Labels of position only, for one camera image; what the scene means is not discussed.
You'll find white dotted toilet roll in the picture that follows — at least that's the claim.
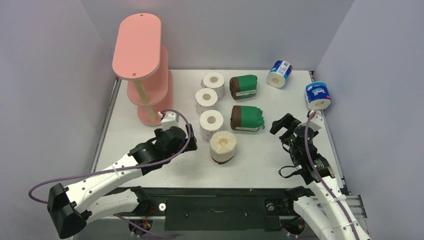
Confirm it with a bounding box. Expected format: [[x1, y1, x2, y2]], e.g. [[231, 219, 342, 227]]
[[199, 109, 224, 142], [200, 72, 225, 100], [195, 88, 218, 115]]

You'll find cream brown paper roll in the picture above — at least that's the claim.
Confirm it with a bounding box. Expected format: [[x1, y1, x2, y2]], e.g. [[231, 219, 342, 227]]
[[209, 131, 238, 165]]

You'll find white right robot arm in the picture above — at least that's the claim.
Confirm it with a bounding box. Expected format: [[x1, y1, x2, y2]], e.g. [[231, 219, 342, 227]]
[[269, 110, 371, 240]]

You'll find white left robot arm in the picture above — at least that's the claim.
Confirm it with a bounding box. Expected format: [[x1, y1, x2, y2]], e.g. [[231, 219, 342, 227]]
[[47, 124, 198, 239]]

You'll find pink three-tier wooden shelf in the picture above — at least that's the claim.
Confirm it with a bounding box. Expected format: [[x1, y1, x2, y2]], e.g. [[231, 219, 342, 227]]
[[112, 13, 173, 126]]

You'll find green brown wrapped roll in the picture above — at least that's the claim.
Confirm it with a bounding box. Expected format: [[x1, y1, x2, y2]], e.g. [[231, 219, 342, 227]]
[[229, 74, 258, 100], [230, 105, 265, 132]]

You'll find blue Tempo packaged roll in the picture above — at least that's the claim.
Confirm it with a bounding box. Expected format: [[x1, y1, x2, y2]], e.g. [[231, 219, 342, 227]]
[[305, 81, 332, 110]]

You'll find blue white packaged roll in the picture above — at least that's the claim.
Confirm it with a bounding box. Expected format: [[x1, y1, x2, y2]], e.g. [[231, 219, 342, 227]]
[[266, 60, 293, 89]]

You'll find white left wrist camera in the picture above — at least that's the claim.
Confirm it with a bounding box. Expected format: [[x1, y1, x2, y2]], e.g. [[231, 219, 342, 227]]
[[158, 111, 179, 131]]

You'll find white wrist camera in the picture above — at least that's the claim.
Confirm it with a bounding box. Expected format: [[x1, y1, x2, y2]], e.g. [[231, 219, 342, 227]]
[[158, 111, 179, 131], [306, 110, 325, 132]]

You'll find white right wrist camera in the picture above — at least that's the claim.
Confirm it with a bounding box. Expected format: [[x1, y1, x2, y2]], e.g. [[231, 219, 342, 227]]
[[306, 110, 325, 132]]

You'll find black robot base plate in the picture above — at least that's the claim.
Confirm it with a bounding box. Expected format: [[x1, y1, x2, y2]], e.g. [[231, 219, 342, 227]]
[[122, 187, 297, 232]]

